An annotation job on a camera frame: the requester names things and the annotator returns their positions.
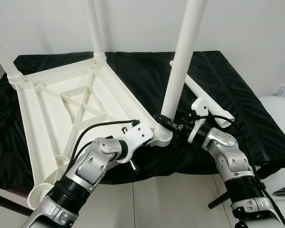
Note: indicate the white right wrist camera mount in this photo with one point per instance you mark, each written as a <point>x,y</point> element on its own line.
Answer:
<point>199,104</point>

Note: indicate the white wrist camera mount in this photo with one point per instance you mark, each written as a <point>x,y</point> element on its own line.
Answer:
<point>140,135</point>
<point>199,104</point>

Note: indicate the white plastic children table top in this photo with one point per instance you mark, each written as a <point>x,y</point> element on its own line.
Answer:
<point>38,118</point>

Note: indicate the black table frame bar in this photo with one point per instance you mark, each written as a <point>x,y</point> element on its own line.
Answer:
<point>9,205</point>

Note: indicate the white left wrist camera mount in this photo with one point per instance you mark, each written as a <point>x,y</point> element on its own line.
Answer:
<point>140,135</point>

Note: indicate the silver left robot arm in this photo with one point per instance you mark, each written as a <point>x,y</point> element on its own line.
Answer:
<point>92,161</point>

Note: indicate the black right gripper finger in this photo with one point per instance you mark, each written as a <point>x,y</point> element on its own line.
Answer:
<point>164,120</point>

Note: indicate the white wall plug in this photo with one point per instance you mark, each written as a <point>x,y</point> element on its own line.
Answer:
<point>284,90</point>

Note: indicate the white rounded object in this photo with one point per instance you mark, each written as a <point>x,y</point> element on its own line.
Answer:
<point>280,118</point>

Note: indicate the white plastic table leg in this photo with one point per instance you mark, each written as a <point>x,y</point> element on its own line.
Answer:
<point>96,23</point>
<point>180,52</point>
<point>218,111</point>
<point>2,57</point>

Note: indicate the black cloth table cover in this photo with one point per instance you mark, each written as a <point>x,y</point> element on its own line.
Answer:
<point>133,76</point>

